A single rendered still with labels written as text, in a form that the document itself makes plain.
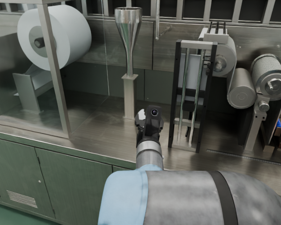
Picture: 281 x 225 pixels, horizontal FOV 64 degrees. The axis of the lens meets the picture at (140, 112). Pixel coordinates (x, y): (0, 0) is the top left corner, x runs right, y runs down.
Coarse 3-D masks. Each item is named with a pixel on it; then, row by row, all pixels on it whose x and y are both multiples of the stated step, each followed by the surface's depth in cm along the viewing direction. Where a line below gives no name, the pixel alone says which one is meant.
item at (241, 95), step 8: (240, 72) 119; (248, 72) 123; (232, 80) 115; (240, 80) 110; (248, 80) 111; (232, 88) 107; (240, 88) 106; (248, 88) 104; (232, 96) 109; (240, 96) 107; (248, 96) 106; (232, 104) 110; (240, 104) 109; (248, 104) 108
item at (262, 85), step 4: (268, 76) 98; (272, 76) 98; (276, 76) 98; (280, 76) 97; (264, 80) 100; (268, 80) 99; (260, 84) 101; (264, 84) 101; (260, 88) 102; (264, 88) 101; (264, 92) 102; (272, 96) 102; (276, 96) 102; (280, 96) 101
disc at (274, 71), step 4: (268, 72) 98; (272, 72) 98; (276, 72) 97; (280, 72) 97; (260, 76) 100; (264, 76) 100; (260, 80) 101; (256, 84) 102; (256, 88) 103; (260, 92) 103; (272, 100) 104
